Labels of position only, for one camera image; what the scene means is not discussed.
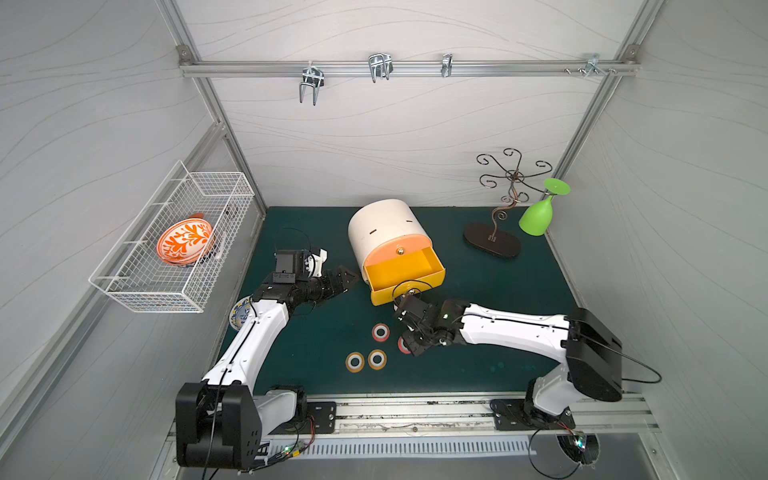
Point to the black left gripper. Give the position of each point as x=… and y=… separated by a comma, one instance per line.
x=330, y=282

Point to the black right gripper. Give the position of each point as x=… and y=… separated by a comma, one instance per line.
x=417, y=324

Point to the red tape roll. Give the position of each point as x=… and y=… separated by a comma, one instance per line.
x=381, y=332
x=401, y=346

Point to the yellow drawer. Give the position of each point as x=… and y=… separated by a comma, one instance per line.
x=421, y=270

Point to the cream round drawer cabinet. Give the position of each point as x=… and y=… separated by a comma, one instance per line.
x=379, y=220

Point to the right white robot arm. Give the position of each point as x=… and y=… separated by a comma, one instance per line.
x=587, y=354

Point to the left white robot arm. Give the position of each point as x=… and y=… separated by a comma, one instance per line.
x=219, y=422

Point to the orange tape roll right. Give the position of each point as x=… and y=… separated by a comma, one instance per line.
x=377, y=359

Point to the orange tape roll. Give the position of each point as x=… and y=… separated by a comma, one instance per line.
x=355, y=362
x=377, y=359

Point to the orange tape roll left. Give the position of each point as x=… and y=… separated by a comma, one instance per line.
x=355, y=362

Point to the brown metal cup stand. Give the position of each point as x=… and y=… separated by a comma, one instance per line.
x=491, y=238

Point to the blue patterned cup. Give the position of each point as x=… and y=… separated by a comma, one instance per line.
x=241, y=313

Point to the green plastic goblet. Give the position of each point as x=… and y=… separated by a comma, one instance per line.
x=538, y=217

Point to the orange patterned plate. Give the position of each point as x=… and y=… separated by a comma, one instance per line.
x=186, y=242

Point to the metal hook left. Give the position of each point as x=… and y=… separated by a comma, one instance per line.
x=312, y=79

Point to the metal hook middle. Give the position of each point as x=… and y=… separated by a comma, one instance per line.
x=380, y=66

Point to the metal hook small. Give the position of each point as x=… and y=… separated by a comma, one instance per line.
x=446, y=65

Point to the metal hook right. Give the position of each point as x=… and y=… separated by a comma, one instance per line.
x=590, y=68

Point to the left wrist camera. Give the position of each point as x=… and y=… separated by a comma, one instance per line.
x=314, y=262

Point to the white wire basket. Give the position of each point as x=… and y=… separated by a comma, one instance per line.
x=133, y=275

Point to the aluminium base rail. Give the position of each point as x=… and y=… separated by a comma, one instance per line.
x=459, y=414

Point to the aluminium top rail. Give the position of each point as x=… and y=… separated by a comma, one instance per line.
x=402, y=68

